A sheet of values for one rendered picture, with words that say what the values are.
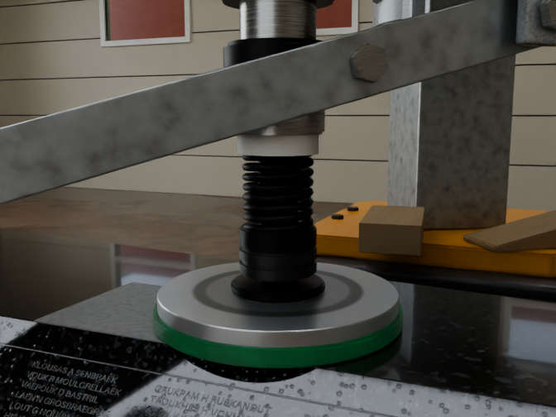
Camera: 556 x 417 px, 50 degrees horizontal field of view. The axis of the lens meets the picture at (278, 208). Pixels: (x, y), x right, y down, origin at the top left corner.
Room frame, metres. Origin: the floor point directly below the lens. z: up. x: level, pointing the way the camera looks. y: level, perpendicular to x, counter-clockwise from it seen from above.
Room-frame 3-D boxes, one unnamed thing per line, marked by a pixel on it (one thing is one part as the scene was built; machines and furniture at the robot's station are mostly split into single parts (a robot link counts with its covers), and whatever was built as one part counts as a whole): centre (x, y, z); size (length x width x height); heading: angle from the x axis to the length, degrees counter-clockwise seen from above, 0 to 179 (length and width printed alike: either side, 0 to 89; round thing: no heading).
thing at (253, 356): (0.52, 0.00, 0.84); 0.22 x 0.22 x 0.04
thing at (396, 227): (1.04, -0.21, 0.81); 0.20 x 0.10 x 0.05; 165
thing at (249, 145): (0.52, 0.00, 0.99); 0.07 x 0.07 x 0.04
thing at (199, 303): (0.52, 0.00, 0.84); 0.21 x 0.21 x 0.01
